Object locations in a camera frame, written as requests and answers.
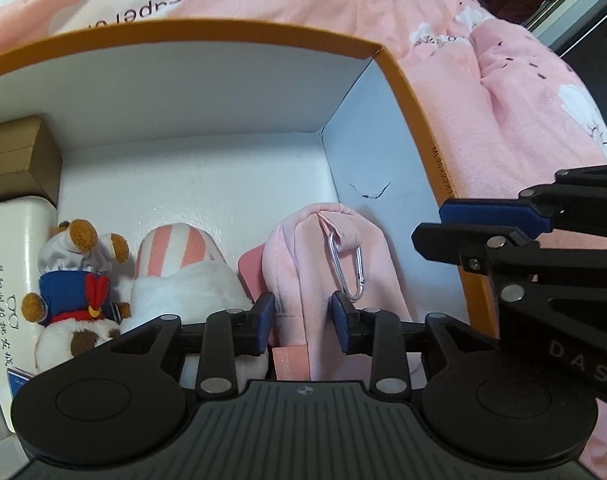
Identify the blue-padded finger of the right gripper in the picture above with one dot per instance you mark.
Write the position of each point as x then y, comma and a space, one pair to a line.
576, 201
560, 271

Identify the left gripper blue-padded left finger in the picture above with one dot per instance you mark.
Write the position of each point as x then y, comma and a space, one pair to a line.
229, 334

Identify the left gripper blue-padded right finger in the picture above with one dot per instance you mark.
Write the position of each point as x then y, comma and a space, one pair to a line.
379, 334

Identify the pink fabric pouch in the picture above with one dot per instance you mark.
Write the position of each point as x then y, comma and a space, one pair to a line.
309, 256

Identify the white rectangular case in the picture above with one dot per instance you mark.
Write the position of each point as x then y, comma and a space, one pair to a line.
25, 225

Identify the gold jewelry box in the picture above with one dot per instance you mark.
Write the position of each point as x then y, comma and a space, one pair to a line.
30, 162

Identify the pink striped plush toy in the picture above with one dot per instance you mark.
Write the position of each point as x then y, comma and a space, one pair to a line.
180, 270

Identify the pink cloud-print duvet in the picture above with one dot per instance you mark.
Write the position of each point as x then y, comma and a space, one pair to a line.
507, 114

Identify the brown white plush doll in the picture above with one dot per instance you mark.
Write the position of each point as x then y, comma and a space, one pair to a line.
73, 303

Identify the orange cardboard box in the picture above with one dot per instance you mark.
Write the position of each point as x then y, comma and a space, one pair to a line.
232, 126

